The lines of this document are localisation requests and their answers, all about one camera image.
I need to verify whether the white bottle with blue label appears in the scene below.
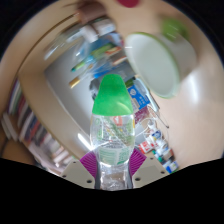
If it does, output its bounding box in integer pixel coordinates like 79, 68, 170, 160
146, 129, 164, 145

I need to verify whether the white light bar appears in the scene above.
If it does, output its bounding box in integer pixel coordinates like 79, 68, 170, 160
77, 133, 93, 151

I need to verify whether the white mug with green rim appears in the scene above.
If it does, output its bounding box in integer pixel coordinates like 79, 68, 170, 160
124, 18, 198, 99

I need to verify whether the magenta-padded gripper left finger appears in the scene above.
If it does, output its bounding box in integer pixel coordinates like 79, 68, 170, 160
60, 150, 102, 190

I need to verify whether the brown cup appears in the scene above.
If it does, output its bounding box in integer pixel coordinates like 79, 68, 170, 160
77, 1, 108, 23

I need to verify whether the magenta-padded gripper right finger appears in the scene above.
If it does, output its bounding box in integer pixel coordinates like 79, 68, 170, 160
126, 147, 169, 189

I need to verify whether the grey shaker bottle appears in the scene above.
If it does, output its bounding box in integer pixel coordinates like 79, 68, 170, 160
89, 78, 105, 101

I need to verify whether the clear bottle with yellow cap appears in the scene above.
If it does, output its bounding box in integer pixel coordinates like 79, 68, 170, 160
68, 64, 101, 88

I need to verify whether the white and blue cardboard box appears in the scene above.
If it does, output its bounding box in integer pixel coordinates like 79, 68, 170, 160
127, 83, 151, 111

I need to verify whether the clear glass bottle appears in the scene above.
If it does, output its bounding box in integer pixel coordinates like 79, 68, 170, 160
43, 24, 84, 61

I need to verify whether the brown jar with white lid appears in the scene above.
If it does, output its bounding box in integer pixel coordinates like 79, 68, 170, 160
79, 18, 116, 43

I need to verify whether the red and white canister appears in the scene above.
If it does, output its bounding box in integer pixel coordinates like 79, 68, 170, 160
138, 140, 154, 154

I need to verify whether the clear bottle with green cap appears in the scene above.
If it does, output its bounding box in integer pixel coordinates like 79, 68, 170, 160
89, 73, 136, 192

